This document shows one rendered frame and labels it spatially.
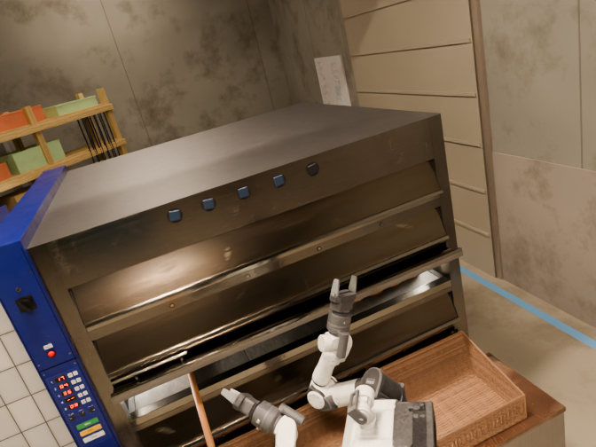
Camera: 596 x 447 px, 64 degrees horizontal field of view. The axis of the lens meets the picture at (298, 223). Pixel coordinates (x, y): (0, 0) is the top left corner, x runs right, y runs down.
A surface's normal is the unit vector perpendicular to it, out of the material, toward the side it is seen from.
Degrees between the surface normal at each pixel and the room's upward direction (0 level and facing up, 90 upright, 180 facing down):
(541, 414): 0
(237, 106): 90
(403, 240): 70
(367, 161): 90
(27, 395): 90
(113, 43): 90
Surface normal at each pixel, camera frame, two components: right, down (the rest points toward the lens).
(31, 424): 0.35, 0.26
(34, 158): 0.87, -0.03
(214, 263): 0.25, -0.07
